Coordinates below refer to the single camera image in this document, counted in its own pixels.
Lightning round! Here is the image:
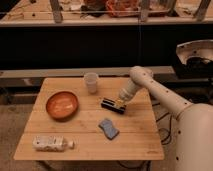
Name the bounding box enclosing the black cable on floor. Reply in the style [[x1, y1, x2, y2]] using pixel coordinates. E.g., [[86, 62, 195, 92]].
[[152, 101, 173, 146]]

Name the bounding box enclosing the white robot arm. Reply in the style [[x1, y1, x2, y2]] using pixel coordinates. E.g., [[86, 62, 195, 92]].
[[116, 66, 213, 171]]

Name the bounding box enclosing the orange bowl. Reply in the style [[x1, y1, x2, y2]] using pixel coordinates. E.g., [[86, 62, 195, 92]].
[[46, 91, 78, 120]]

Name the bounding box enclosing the translucent plastic cup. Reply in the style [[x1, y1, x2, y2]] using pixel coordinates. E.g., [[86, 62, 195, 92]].
[[84, 72, 99, 94]]

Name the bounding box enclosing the wooden folding table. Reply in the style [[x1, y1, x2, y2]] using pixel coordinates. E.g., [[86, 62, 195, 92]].
[[14, 77, 164, 161]]

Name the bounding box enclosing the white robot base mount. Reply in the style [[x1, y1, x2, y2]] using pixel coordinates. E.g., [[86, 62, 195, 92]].
[[176, 39, 213, 65]]

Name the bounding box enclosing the white plastic bottle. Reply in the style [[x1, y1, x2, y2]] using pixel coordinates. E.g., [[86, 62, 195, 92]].
[[32, 136, 75, 152]]

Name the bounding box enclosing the blue sponge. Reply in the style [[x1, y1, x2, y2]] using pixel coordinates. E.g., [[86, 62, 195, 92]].
[[99, 118, 119, 140]]

